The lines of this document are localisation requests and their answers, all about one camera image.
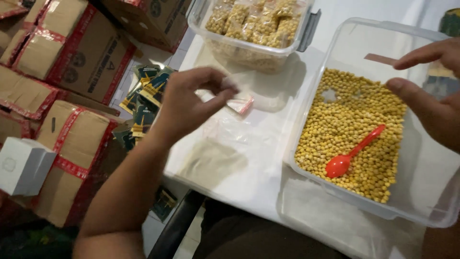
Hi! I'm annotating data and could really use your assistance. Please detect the person's left hand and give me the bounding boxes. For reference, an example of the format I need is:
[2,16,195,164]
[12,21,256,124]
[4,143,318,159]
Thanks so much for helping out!
[155,66,239,145]

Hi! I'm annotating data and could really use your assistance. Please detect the person's right hand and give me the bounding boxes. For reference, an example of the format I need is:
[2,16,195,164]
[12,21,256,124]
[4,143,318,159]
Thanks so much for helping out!
[386,37,460,152]

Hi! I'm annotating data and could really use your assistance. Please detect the small clear zip bag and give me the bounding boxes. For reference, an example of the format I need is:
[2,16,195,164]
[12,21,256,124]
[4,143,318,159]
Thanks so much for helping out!
[196,72,256,116]

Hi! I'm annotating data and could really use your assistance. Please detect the pile of dark green packets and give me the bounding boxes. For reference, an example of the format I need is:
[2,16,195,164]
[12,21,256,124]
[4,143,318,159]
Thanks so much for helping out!
[111,64,177,152]

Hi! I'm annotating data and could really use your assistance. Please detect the large clear plastic container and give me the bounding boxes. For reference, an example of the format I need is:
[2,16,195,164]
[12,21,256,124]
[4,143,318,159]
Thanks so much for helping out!
[283,17,460,229]

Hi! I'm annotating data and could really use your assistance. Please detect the stack of clear plastic bags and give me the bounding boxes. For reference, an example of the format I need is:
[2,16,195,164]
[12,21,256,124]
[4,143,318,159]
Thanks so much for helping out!
[199,114,290,155]

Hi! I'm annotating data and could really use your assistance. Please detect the clear container with grey latches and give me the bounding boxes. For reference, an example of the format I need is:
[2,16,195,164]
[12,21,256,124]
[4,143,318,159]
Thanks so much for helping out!
[186,0,322,75]

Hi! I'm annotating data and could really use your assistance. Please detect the brown tape strip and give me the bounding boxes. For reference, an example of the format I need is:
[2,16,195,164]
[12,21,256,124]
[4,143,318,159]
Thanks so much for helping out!
[363,53,399,67]

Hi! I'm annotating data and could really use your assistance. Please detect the green round object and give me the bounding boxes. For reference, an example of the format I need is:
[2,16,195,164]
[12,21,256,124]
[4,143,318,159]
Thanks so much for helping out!
[438,8,460,37]

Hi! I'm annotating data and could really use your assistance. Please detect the heap of loose yellow beans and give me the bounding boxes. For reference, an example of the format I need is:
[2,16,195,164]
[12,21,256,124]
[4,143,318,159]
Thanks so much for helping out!
[294,68,409,204]

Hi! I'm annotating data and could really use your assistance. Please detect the single dark green packet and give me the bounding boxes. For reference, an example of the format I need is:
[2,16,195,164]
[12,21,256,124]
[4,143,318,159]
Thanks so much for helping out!
[150,186,179,222]

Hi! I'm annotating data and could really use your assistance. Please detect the pile of filled bean packets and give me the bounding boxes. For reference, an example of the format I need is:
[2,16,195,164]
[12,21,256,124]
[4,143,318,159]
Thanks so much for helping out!
[205,0,303,49]

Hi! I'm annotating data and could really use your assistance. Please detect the red plastic spoon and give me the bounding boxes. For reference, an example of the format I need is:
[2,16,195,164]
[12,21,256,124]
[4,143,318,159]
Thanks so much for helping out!
[325,124,387,179]

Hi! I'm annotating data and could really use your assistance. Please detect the heap of brown cardboard cartons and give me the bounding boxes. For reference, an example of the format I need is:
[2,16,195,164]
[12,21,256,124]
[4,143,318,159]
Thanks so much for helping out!
[0,0,193,229]

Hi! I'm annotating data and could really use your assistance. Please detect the black chair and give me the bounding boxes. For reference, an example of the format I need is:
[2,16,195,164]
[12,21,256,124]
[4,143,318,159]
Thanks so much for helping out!
[147,190,207,259]

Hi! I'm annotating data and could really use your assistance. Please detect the person's dark trousers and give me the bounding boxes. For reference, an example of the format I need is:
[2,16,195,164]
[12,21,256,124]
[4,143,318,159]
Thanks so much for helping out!
[191,197,351,259]

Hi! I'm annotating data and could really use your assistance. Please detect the small white box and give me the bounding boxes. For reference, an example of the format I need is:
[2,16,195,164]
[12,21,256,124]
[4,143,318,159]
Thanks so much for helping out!
[0,137,58,197]

